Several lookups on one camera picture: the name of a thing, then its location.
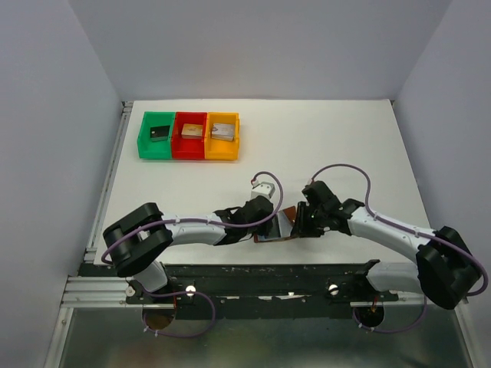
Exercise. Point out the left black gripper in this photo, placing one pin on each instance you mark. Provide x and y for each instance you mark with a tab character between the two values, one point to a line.
265	229

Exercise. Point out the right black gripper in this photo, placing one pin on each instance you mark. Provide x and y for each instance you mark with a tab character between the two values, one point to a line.
301	226

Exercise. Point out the brown leather card holder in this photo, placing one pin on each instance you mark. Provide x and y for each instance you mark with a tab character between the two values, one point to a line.
282	226

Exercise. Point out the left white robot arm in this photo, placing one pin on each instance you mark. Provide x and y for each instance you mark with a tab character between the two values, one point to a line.
134	242

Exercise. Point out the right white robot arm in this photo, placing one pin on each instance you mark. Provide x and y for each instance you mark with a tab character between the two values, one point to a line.
439	267

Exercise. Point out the silver card stack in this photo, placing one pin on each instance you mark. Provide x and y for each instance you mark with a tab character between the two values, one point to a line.
223	131

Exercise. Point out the gold card stack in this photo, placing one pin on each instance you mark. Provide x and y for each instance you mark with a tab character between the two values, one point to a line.
192	131

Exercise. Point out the black card stack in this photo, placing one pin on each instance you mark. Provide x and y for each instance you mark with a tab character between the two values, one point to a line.
159	133

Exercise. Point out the orange plastic bin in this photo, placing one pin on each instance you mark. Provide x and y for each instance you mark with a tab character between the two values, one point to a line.
221	140

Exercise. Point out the red plastic bin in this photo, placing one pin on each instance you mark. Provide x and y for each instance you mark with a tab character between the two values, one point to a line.
185	149

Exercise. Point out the green plastic bin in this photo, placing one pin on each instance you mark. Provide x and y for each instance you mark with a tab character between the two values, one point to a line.
155	150

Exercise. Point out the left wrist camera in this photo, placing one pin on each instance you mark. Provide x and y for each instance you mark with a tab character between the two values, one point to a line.
262	189

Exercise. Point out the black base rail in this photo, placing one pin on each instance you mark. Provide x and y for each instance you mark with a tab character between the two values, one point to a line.
263	291

